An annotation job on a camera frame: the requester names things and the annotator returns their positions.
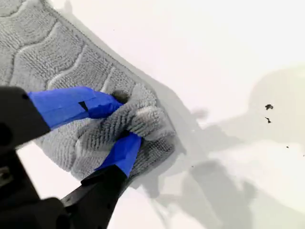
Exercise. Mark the grey striped towel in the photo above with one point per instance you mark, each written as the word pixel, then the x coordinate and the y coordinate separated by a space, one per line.
pixel 59 59

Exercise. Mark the dark lint crumb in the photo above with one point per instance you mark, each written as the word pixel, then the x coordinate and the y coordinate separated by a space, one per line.
pixel 268 120
pixel 269 107

